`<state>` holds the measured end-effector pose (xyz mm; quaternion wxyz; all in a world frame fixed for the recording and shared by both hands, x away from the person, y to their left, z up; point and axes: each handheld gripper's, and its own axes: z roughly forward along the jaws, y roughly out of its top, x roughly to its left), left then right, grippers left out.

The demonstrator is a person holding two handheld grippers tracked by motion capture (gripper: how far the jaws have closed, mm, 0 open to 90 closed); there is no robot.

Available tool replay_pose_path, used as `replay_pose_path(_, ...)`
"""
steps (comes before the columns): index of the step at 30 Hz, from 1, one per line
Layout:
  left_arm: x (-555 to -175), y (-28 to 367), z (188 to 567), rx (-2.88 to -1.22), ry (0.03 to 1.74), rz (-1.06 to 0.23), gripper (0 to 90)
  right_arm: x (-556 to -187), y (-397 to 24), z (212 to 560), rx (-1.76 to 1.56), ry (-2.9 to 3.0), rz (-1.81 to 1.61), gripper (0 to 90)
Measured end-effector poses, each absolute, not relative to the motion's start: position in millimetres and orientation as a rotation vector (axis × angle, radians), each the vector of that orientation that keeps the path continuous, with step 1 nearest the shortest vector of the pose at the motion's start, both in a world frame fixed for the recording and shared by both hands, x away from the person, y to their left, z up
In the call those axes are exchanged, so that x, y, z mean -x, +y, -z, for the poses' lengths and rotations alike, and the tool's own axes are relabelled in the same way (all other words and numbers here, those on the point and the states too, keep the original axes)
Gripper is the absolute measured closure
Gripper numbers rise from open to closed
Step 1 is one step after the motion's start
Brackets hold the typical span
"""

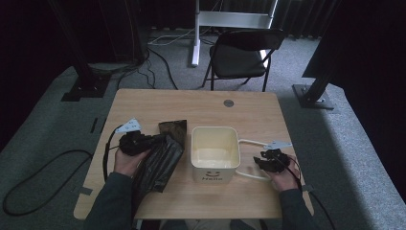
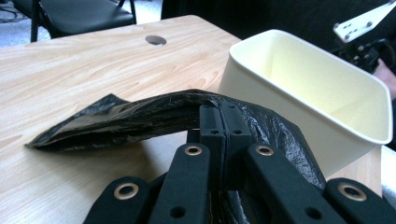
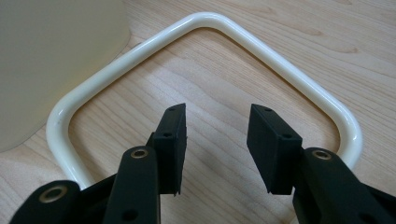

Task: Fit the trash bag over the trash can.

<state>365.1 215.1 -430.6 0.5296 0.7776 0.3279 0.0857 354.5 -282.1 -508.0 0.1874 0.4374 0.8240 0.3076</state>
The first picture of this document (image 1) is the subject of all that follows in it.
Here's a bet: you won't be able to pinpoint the tangled black floor cables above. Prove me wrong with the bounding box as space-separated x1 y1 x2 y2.
116 47 180 91

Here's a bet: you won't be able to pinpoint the black folding chair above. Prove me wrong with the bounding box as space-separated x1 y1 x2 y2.
201 28 286 93

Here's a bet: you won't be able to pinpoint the long black floor cable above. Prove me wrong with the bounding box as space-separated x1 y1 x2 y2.
2 149 95 218

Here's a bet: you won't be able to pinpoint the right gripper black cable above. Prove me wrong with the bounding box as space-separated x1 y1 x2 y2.
280 155 337 230

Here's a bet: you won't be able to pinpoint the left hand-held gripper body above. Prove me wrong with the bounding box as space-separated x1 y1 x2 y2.
114 118 151 157

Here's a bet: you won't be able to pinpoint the person's left hand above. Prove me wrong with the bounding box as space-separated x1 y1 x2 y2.
113 148 151 178

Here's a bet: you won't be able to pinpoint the cream plastic bin with handle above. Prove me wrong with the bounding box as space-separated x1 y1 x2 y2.
191 126 276 185

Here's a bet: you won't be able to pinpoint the black tape strip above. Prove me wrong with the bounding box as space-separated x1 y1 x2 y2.
89 117 100 134

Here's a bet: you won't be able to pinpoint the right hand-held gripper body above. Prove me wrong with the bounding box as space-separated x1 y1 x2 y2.
259 140 293 174

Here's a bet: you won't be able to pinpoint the white floor cable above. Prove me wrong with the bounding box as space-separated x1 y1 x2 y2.
147 28 196 47

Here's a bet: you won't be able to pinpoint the person's right hand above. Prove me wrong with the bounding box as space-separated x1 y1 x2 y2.
267 154 303 193

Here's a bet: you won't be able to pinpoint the black stand with square base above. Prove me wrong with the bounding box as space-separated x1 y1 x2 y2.
47 0 111 103

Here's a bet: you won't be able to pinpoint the black stand with grey base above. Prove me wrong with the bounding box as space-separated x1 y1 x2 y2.
292 65 335 111

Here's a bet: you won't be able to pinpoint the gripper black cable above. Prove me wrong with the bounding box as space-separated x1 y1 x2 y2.
280 155 337 230
101 126 126 184

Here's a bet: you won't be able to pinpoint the black plastic garbage bag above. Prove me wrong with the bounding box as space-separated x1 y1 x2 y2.
131 119 189 196

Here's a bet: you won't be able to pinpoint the white metal stand frame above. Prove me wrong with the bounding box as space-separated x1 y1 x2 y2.
191 0 280 67

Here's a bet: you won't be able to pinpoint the black curtain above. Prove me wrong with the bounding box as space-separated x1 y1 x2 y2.
277 0 334 40

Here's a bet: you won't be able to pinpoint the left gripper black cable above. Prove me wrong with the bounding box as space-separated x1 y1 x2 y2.
101 126 126 184

